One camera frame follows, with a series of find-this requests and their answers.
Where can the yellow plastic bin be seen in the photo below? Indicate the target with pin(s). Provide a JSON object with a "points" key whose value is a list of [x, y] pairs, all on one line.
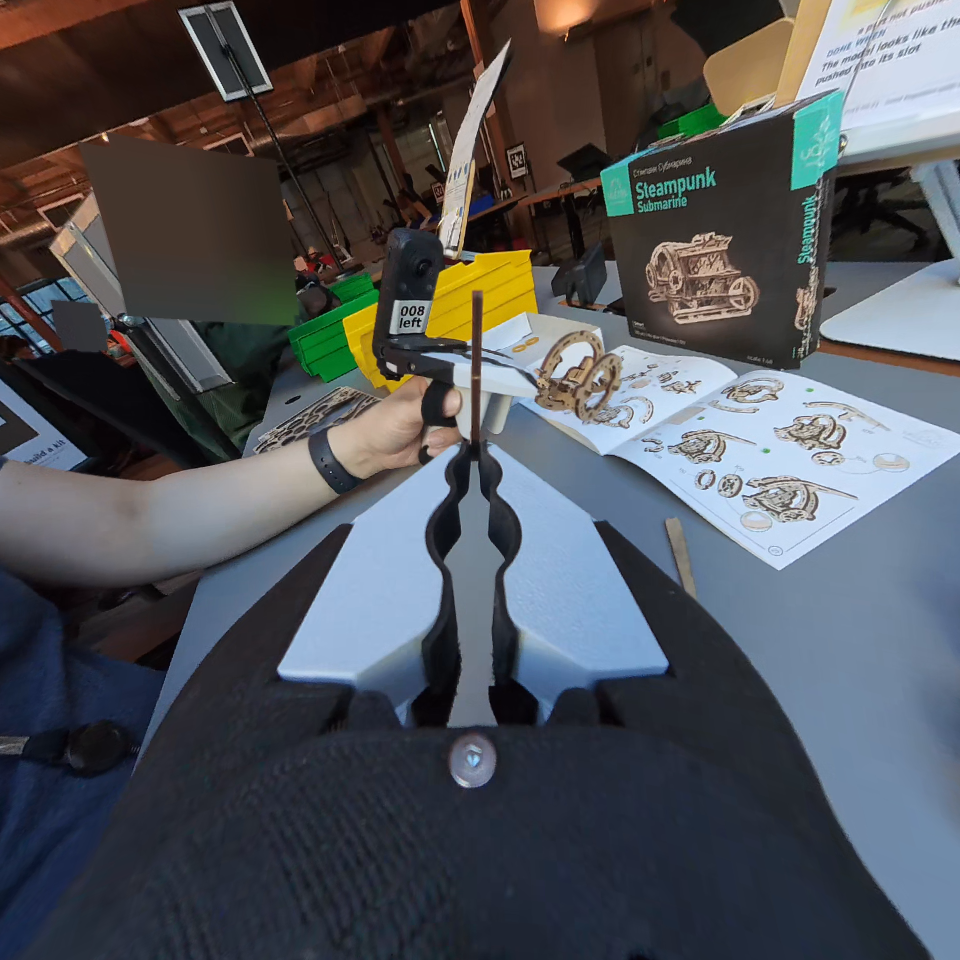
{"points": [[480, 292]]}

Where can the black round button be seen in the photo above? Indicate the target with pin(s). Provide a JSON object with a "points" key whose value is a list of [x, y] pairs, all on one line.
{"points": [[97, 748]]}

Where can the beige wooden board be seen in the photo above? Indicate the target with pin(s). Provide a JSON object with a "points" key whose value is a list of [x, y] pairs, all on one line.
{"points": [[750, 64]]}

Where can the person's left forearm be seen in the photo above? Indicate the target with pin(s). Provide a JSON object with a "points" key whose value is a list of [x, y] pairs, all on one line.
{"points": [[150, 517]]}

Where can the small black device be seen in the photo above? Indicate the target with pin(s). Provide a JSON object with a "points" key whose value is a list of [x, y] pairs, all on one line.
{"points": [[581, 274]]}

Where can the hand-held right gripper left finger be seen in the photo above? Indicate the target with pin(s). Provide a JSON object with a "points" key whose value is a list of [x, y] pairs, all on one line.
{"points": [[352, 600]]}

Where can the green plastic bin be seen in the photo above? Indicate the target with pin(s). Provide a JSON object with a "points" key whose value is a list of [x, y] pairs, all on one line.
{"points": [[330, 337]]}

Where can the laser-cut wooden parts sheet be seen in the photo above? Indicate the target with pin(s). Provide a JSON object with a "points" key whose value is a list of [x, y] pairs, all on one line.
{"points": [[322, 420]]}

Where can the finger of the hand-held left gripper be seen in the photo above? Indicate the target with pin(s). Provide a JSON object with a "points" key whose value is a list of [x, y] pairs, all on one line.
{"points": [[501, 358], [499, 381]]}

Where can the person's left hand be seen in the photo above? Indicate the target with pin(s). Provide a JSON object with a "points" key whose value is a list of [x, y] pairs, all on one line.
{"points": [[382, 435]]}

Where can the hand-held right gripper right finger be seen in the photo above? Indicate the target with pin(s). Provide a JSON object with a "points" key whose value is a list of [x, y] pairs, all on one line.
{"points": [[585, 600]]}

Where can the small wooden wheel assembly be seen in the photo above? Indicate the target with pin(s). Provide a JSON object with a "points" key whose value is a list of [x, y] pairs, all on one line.
{"points": [[581, 375]]}

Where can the white stand base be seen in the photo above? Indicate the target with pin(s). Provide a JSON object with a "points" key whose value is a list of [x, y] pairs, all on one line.
{"points": [[892, 307]]}

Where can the thin dark wooden part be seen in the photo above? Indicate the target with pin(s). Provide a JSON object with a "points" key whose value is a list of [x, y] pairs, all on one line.
{"points": [[477, 360]]}

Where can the black wristwatch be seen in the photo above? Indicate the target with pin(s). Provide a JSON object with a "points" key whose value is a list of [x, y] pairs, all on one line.
{"points": [[330, 461]]}

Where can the person's blue clothing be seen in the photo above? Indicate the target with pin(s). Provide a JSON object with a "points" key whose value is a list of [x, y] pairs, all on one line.
{"points": [[52, 787]]}

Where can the open instruction booklet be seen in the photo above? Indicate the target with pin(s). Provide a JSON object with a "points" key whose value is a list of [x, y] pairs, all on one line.
{"points": [[787, 465]]}

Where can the distant instruction sheet stand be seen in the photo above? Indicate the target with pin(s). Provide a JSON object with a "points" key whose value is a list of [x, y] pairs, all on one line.
{"points": [[472, 150]]}

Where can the white printed sign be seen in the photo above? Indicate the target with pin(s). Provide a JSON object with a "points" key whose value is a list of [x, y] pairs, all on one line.
{"points": [[37, 450]]}

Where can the aluminium frame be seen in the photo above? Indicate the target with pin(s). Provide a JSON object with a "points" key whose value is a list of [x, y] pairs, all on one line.
{"points": [[180, 352]]}

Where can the instruction sheet on board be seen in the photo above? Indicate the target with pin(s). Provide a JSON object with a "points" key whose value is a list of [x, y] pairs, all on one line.
{"points": [[885, 60]]}

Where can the white cardboard box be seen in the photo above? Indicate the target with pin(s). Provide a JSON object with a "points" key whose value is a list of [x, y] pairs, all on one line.
{"points": [[536, 330]]}

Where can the flat wooden stick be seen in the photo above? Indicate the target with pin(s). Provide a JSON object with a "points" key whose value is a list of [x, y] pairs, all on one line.
{"points": [[681, 559]]}

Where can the ceiling light panel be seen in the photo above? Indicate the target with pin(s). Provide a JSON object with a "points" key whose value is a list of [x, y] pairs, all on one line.
{"points": [[225, 49]]}

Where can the black model kit box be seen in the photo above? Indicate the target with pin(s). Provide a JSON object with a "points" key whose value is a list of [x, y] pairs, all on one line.
{"points": [[720, 247]]}

